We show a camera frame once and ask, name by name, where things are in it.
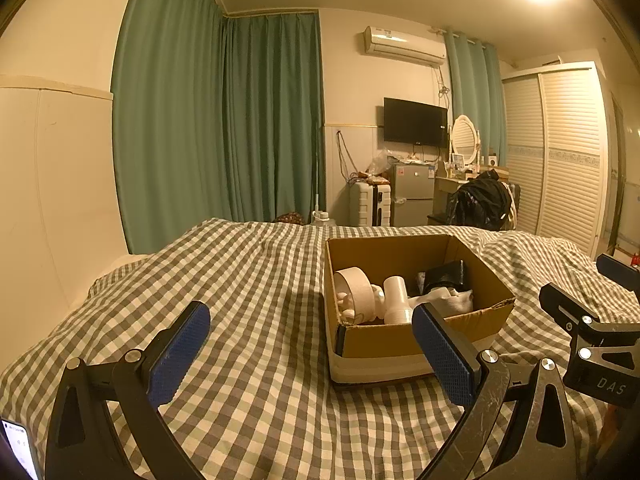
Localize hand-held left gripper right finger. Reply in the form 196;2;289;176
411;302;588;480

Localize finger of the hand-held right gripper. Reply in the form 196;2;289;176
596;253;640;295
539;282;603;336

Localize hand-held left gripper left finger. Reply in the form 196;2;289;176
45;301;211;480

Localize white sock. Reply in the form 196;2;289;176
411;287;474;319

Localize brown cardboard box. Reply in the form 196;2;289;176
322;233;517;392

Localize white plastic bottle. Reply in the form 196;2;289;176
381;275;416;326

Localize black pouch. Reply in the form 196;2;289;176
417;259;468;295

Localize beige tape roll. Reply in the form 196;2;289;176
333;267;374;322

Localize checkered blanket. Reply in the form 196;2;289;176
0;217;640;480

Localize white louvred wardrobe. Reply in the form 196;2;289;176
501;61;617;259

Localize black backpack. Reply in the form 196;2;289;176
444;170;514;233

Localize grey small fridge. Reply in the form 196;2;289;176
391;162;435;227

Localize white dressing table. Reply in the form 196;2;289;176
433;175;473;217

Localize white suitcase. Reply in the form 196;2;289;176
348;181;394;227

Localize smartphone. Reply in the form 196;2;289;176
0;417;43;480

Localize oval white mirror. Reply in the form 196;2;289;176
450;114;481;167

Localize clear plastic bag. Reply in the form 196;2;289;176
368;148;399;177

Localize light green curtain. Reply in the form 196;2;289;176
444;29;509;159

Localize wide green curtain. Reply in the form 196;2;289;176
111;0;229;256

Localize dark green curtain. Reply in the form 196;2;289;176
221;11;327;224

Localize white air conditioner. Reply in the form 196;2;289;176
361;25;447;67

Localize wall cables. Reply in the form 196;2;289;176
336;130;363;183

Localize black wall television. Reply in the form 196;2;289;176
383;97;449;149

